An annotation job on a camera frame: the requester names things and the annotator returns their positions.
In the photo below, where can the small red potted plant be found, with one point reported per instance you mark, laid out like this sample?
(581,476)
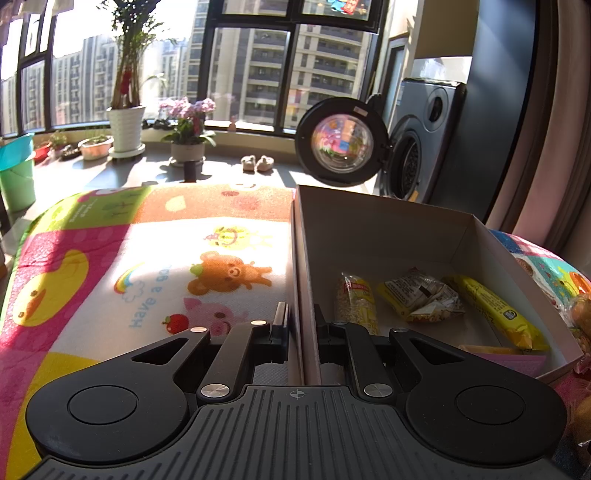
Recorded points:
(51,147)

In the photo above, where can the grey washing machine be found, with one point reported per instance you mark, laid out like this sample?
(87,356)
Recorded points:
(429,134)

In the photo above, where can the red window decoration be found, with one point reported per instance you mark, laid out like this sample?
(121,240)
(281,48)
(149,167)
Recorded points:
(348,7)

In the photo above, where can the white planter bowl with sprouts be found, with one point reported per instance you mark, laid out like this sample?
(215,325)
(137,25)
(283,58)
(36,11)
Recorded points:
(94,148)

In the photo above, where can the pink orange packet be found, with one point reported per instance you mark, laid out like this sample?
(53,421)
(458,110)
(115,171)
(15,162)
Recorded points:
(512,362)

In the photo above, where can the teal plastic basin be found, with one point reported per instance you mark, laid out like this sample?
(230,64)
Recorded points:
(14,150)

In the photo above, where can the yellow stick snack packet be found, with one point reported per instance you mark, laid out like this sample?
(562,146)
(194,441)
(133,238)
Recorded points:
(494,309)

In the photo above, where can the black window frame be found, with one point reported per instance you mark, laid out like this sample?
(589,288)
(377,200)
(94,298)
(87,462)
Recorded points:
(287,78)

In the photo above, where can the green bucket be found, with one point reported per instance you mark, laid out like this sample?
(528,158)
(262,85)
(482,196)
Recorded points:
(16,189)

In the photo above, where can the round washing machine door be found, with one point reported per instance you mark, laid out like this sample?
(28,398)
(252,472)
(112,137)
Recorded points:
(341,141)

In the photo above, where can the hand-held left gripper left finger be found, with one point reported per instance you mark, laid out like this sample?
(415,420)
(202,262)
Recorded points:
(279,323)

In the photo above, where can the dark plant tray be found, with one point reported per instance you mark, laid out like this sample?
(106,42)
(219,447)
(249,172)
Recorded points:
(70,152)

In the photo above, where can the pink beige curtain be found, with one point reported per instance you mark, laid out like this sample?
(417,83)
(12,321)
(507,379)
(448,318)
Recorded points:
(563,138)

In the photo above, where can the bread bun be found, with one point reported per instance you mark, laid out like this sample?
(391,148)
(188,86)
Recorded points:
(582,417)

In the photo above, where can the grain bar clear packet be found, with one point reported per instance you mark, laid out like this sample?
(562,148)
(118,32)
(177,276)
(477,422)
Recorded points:
(355,300)

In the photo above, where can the tall green potted plant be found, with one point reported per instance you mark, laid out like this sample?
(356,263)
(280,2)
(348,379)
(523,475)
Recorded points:
(125,129)

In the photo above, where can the yellow clear snack packet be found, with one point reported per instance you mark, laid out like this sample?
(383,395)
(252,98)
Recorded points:
(415,295)

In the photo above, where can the colourful cartoon play mat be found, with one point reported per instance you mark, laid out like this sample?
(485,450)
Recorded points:
(138,258)

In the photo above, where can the hanging cloths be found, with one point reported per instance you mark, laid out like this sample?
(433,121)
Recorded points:
(27,7)

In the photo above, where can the white cardboard box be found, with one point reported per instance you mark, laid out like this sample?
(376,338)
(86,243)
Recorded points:
(378,221)

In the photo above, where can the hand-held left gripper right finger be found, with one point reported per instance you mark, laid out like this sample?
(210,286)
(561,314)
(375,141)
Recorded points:
(319,325)

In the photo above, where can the beige slipper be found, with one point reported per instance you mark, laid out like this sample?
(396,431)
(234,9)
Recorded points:
(248,164)
(265,164)

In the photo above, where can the pink flower potted plant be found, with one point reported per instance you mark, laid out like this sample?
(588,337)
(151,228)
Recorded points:
(187,124)

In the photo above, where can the black cylinder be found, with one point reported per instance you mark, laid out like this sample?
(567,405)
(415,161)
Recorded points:
(190,170)

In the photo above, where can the dark grey tall cabinet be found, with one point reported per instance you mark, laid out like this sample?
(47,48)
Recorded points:
(503,92)

